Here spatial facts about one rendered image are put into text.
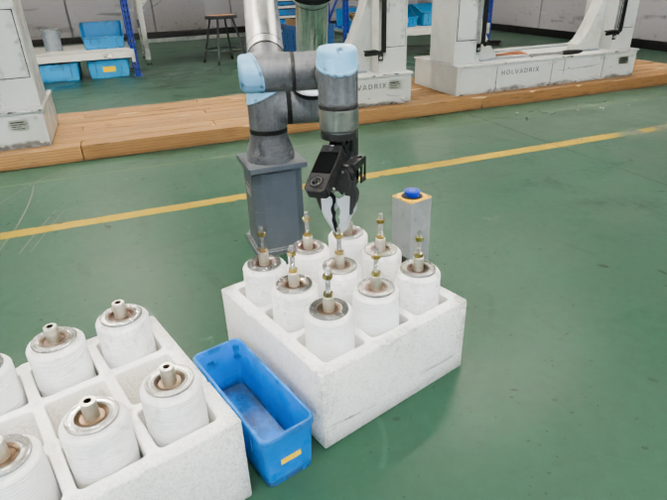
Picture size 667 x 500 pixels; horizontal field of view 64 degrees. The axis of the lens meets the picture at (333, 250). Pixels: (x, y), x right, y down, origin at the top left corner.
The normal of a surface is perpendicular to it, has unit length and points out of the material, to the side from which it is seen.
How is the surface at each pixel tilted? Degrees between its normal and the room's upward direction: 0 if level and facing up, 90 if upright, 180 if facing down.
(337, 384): 90
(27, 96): 90
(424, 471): 0
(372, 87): 90
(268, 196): 90
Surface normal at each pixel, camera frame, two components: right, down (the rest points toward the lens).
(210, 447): 0.61, 0.35
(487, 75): 0.36, 0.42
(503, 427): -0.03, -0.89
